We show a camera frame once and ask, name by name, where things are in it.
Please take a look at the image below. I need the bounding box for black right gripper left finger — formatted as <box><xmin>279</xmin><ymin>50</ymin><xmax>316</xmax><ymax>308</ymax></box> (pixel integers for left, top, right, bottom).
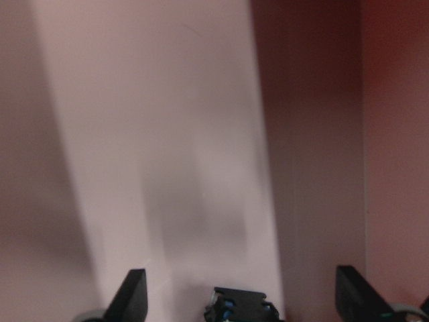
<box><xmin>103</xmin><ymin>268</ymin><xmax>148</xmax><ymax>322</ymax></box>

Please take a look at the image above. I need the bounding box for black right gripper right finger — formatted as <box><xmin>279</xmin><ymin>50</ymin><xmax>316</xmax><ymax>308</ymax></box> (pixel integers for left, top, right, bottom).
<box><xmin>335</xmin><ymin>265</ymin><xmax>399</xmax><ymax>322</ymax></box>

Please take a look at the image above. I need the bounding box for yellow push button switch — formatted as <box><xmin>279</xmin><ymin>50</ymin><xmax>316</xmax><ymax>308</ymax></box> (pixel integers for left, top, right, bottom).
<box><xmin>203</xmin><ymin>286</ymin><xmax>282</xmax><ymax>322</ymax></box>

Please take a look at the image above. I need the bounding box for pink plastic bin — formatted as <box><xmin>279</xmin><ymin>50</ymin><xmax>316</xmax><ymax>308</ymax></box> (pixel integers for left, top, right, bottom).
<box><xmin>1</xmin><ymin>1</ymin><xmax>428</xmax><ymax>321</ymax></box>

